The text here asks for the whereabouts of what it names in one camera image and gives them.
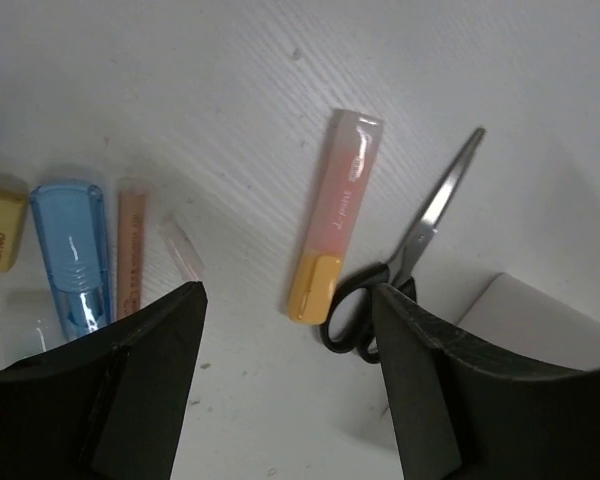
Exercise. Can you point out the orange yellow-capped highlighter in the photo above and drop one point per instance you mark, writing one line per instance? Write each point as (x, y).
(351, 155)

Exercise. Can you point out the clear pen cap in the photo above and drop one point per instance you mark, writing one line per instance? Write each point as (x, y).
(181, 249)

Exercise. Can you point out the black handled scissors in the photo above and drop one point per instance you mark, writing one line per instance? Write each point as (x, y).
(358, 333)

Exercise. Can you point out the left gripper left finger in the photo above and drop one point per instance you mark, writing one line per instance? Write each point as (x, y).
(109, 405)

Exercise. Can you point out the white six-slot organizer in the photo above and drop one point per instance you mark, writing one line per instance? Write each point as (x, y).
(515, 316)

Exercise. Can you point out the yellow eraser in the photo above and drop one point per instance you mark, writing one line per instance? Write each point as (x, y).
(13, 209)

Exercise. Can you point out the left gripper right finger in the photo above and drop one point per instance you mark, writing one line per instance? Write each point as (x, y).
(464, 408)

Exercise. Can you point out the green highlighter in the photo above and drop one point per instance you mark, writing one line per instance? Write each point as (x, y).
(29, 324)

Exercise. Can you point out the orange pen beside tape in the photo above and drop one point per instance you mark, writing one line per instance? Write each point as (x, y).
(132, 202)

